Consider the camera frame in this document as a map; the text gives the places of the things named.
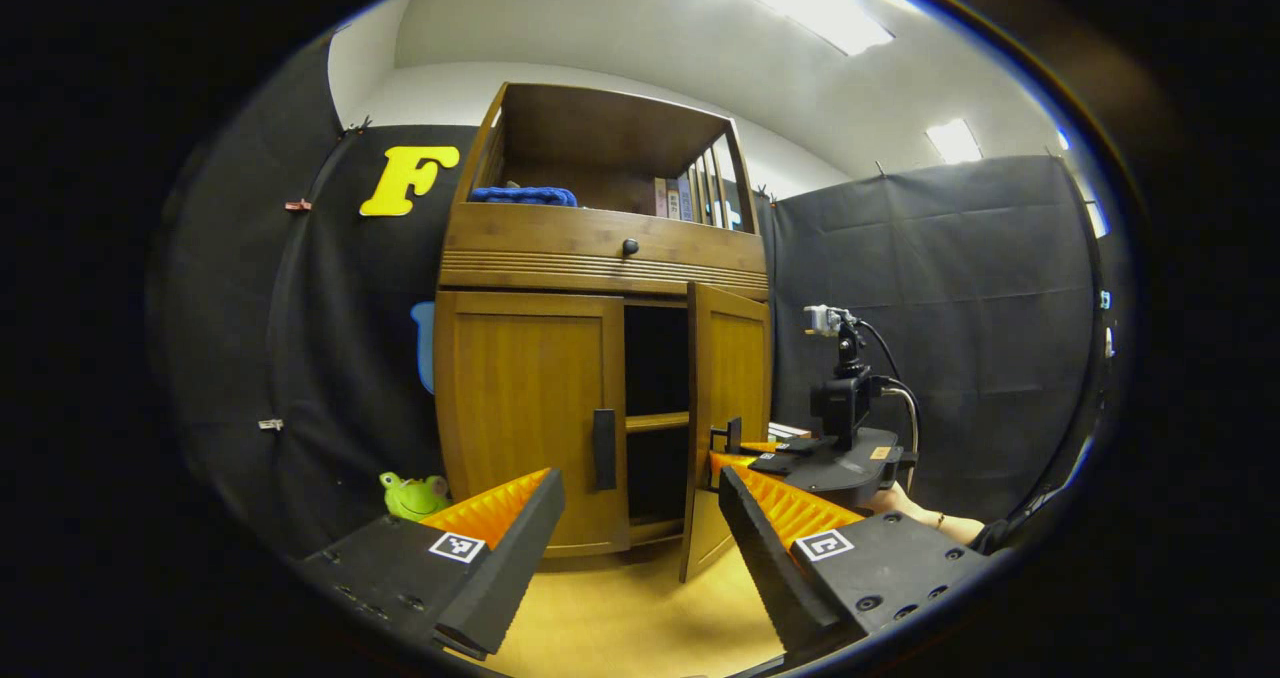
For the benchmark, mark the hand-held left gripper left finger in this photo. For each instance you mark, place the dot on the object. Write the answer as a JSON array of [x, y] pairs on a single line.
[[510, 568]]

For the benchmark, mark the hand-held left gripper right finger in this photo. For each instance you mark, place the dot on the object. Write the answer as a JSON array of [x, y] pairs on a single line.
[[765, 568]]

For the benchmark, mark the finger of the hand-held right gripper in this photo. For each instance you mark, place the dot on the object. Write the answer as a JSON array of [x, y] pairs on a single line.
[[800, 446], [775, 464]]

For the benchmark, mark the wooden shoe cabinet door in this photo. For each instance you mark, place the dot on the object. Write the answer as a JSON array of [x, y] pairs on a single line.
[[735, 358], [520, 408]]

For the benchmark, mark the wooden double-door shoe cabinet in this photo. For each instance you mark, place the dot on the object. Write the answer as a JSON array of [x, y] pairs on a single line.
[[600, 128]]

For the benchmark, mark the wooden cabinet inner shelf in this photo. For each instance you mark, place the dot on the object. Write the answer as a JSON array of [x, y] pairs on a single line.
[[655, 421]]

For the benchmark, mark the brown and white box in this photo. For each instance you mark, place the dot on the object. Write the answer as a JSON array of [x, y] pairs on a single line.
[[790, 430]]

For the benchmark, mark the green frog toy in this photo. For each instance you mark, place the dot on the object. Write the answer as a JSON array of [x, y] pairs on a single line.
[[412, 496]]

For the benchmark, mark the black backdrop cloth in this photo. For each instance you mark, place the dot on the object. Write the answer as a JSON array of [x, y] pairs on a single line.
[[950, 308]]

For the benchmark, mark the blue book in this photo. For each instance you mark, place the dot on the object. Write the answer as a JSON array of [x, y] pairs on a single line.
[[685, 198]]

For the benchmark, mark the grey book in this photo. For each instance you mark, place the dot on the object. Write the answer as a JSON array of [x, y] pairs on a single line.
[[673, 199]]

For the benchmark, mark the brown book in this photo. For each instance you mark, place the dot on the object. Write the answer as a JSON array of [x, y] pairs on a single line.
[[661, 198]]

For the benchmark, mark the wooden drawer with black knob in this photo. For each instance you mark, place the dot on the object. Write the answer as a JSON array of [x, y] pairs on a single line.
[[540, 243]]

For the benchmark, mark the small ceiling light panel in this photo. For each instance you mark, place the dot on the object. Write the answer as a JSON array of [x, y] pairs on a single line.
[[953, 141]]

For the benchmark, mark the blue towel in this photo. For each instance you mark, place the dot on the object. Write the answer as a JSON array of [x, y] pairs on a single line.
[[520, 196]]

